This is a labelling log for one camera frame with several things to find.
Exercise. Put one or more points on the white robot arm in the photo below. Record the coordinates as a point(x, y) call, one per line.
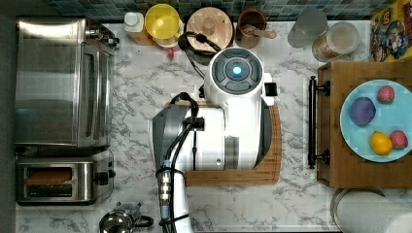
point(230, 131)

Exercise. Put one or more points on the stainless steel toaster oven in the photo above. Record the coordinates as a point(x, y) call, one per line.
point(64, 77)

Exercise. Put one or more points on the stainless steel two-slot toaster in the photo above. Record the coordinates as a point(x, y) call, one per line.
point(92, 180)

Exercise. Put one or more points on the bamboo cutting board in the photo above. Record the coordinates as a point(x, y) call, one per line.
point(268, 155)

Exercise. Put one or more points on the wooden spoon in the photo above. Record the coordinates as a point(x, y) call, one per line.
point(259, 32)

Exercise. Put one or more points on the yellow plastic bowl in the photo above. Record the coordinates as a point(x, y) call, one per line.
point(163, 24)

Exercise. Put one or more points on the brown wooden utensil cup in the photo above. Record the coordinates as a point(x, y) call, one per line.
point(248, 23)

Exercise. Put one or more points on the white capped bottle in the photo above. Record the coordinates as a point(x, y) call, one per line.
point(133, 24)

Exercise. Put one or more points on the frosted plastic cup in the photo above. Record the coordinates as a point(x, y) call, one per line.
point(309, 26)

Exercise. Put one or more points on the clear jar with white lid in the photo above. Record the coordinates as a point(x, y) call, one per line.
point(341, 38)

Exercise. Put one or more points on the purple plush fruit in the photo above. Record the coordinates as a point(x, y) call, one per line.
point(362, 111)

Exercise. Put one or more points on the slice of bread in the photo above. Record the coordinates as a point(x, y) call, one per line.
point(48, 177)

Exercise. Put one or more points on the yellow plush lemon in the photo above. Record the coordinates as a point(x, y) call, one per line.
point(380, 143)

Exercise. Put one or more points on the red plush strawberry upper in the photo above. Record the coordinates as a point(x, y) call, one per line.
point(386, 94)

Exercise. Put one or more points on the red plush strawberry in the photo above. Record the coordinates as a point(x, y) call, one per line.
point(399, 139)
point(386, 94)

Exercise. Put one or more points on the light blue plate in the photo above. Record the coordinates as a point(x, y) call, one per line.
point(388, 118)

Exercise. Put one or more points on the red plush strawberry lower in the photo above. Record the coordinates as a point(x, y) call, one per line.
point(399, 139)

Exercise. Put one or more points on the yellow cereal box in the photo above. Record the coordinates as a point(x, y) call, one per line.
point(391, 33)

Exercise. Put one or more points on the wooden tray with black handle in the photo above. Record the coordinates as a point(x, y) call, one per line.
point(328, 154)

